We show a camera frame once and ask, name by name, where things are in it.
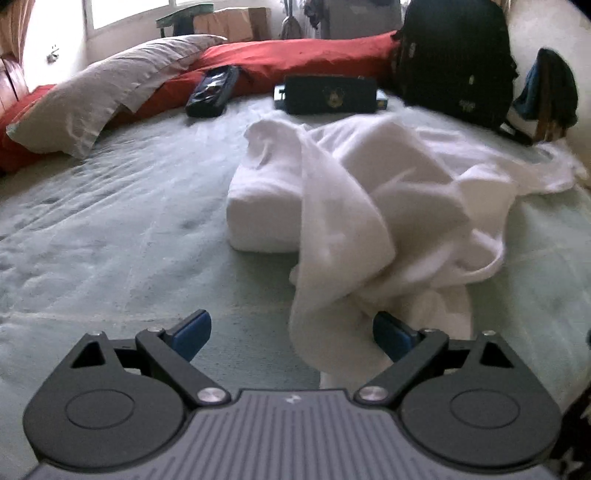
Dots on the black backpack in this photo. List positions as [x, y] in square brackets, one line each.
[452, 60]

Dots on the dark mouse-emblem pouch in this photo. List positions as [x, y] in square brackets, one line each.
[323, 94]

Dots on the red duvet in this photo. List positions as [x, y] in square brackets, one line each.
[300, 55]

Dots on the grey pillow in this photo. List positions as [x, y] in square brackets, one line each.
[92, 97]

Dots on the orange curtain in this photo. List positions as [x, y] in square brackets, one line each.
[16, 23]

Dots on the brown leather headboard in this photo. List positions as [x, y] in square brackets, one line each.
[11, 83]

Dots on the white bear-print t-shirt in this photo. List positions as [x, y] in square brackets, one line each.
[369, 207]

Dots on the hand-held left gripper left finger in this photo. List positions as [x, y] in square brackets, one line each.
[191, 334]

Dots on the window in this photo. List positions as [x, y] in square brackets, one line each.
[129, 11]

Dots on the grey hanging bag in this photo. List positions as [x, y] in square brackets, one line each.
[291, 25]

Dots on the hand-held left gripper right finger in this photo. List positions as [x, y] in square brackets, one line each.
[388, 334]

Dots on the black elongated case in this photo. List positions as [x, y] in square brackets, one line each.
[210, 92]

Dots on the dark star-print pants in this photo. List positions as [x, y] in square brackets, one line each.
[575, 443]

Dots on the cardboard box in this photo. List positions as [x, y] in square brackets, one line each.
[235, 23]

